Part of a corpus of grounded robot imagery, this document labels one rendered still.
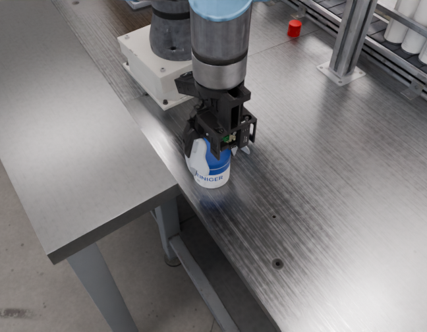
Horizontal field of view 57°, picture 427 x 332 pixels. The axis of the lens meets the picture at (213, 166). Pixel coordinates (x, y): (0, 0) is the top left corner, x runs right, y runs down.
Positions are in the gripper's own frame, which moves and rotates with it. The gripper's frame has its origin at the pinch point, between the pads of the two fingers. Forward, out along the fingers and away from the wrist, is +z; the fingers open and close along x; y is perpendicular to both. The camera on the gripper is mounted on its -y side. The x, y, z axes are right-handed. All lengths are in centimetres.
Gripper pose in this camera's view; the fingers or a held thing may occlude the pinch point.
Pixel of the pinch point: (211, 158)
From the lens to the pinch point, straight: 71.5
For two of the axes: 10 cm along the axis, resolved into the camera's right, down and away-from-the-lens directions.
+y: 5.6, 6.4, -5.3
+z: 0.0, 6.4, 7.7
